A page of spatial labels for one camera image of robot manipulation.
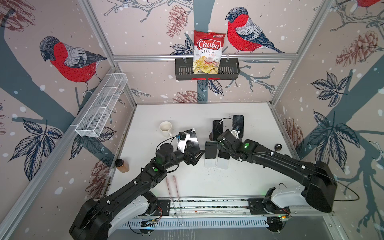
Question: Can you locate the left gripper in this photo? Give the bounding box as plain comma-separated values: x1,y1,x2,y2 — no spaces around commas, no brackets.
163,141,205,171

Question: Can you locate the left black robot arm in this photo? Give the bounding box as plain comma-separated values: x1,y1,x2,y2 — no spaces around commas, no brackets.
69,129,204,240

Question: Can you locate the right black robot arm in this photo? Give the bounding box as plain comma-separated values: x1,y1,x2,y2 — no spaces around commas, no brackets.
218,131,338,213

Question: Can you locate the large black reflective phone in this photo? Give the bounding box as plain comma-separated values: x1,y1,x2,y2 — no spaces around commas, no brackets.
184,128,201,153

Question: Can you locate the purple-edged black phone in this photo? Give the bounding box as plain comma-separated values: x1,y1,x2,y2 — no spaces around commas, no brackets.
213,120,224,141

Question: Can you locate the tall black phone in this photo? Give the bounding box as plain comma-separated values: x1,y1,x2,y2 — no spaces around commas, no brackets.
233,115,245,138

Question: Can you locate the white ceramic mug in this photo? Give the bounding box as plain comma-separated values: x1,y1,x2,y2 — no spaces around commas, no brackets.
159,121,173,138

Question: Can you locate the left pink chopstick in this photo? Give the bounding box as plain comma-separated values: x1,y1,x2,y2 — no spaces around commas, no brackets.
166,177,178,218

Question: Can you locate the pink chopstick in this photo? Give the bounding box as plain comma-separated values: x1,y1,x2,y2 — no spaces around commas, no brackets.
173,176,184,226
166,177,178,218

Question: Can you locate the right pink chopstick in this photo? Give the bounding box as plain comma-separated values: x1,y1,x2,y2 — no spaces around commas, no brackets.
173,176,184,226

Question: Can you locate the Chuba cassava chips bag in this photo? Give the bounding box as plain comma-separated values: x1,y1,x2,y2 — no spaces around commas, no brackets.
193,31,226,75

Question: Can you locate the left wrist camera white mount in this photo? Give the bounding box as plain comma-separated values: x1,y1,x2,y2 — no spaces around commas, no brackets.
176,132,190,153

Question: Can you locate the aluminium front rail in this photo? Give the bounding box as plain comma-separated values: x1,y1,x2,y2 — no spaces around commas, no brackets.
113,196,331,217

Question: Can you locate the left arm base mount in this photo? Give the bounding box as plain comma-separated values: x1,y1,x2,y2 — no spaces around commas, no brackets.
144,199,171,217

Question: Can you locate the black wire wall basket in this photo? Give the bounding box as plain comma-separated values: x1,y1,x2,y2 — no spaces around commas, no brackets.
175,58,240,81

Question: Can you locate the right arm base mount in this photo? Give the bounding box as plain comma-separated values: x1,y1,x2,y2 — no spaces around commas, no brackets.
247,199,291,215

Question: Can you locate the white wire mesh shelf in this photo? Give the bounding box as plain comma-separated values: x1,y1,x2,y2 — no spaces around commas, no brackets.
75,73,128,138

